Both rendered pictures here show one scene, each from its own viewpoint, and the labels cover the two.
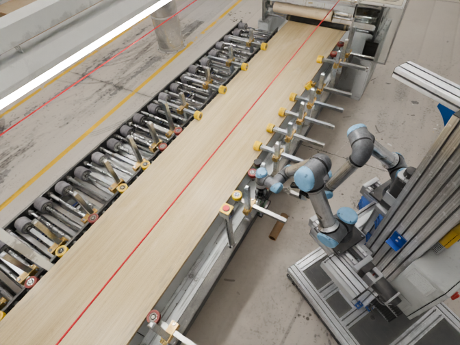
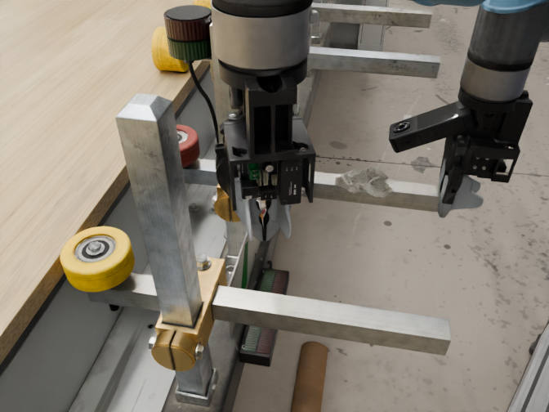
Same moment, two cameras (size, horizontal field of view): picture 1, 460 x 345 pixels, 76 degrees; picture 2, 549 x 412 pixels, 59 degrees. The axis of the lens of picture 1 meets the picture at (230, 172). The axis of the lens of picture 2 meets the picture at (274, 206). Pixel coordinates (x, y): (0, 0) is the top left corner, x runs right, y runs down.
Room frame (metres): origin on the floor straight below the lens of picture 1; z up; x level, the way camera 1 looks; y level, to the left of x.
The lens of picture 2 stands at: (0.82, -0.05, 1.31)
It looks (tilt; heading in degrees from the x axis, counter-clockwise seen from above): 40 degrees down; 335
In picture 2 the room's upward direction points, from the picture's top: straight up
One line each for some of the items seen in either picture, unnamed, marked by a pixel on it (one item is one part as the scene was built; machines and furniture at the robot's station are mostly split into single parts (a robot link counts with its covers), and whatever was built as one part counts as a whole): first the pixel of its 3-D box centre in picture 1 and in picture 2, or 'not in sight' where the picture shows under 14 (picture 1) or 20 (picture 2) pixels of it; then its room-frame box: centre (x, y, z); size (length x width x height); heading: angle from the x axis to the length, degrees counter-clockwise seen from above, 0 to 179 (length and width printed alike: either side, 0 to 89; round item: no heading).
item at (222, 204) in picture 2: not in sight; (238, 182); (1.40, -0.26, 0.85); 0.13 x 0.06 x 0.05; 144
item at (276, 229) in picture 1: (278, 226); (307, 395); (1.41, -0.43, 0.04); 0.30 x 0.08 x 0.08; 144
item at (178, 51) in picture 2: not in sight; (191, 42); (1.41, -0.21, 1.08); 0.06 x 0.06 x 0.02
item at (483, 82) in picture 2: not in sight; (493, 75); (1.22, -0.54, 1.05); 0.08 x 0.08 x 0.05
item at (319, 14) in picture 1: (317, 14); not in sight; (3.81, -1.34, 1.05); 1.43 x 0.12 x 0.12; 54
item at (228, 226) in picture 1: (229, 231); not in sight; (0.96, 0.05, 0.93); 0.05 x 0.04 x 0.45; 144
